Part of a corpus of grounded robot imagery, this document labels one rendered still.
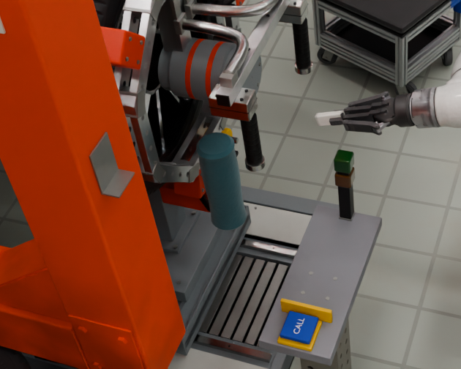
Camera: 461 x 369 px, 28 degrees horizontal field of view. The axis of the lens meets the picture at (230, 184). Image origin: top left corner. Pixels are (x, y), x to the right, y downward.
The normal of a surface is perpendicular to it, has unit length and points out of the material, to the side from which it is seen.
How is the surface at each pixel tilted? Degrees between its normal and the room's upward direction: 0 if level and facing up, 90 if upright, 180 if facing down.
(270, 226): 0
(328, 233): 0
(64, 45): 90
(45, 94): 90
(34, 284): 90
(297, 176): 0
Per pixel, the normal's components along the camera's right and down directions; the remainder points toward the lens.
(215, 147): -0.13, -0.69
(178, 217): 0.92, 0.18
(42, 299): -0.36, 0.70
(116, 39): -0.35, 0.00
